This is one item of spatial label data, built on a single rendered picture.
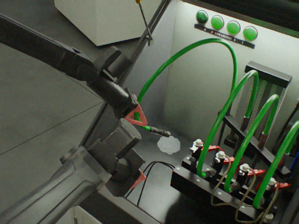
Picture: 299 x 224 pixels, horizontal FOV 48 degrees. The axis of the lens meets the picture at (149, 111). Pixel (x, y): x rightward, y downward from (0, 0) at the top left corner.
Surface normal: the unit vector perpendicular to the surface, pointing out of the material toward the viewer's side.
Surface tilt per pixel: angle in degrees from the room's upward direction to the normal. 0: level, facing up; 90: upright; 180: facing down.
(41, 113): 0
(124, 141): 55
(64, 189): 48
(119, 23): 90
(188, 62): 90
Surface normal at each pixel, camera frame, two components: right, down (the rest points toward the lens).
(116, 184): -0.51, -0.32
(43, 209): 0.71, -0.69
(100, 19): 0.54, 0.54
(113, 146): -0.08, 0.04
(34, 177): 0.07, -0.79
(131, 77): 0.80, 0.41
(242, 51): -0.60, 0.46
